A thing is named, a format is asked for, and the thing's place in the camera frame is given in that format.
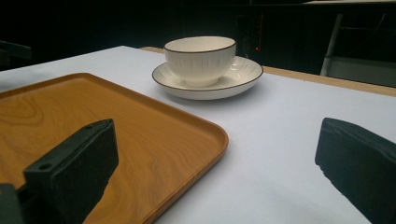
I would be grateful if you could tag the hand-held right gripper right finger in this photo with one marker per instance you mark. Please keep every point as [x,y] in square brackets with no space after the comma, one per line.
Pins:
[358,161]

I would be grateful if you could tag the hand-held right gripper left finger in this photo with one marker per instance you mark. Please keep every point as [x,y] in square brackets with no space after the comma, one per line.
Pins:
[74,168]

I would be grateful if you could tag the wooden tray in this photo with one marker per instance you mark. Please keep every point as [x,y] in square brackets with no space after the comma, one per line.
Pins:
[155,140]

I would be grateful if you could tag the white ribbed plate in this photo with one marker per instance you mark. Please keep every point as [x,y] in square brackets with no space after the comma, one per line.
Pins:
[239,77]

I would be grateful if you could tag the white ribbed bowl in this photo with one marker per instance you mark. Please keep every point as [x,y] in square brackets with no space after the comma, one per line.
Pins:
[199,60]

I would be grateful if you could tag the white table cover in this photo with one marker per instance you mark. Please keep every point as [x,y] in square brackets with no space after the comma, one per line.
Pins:
[280,140]

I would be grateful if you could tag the metal stand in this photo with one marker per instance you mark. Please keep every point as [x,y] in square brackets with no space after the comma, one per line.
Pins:
[334,40]

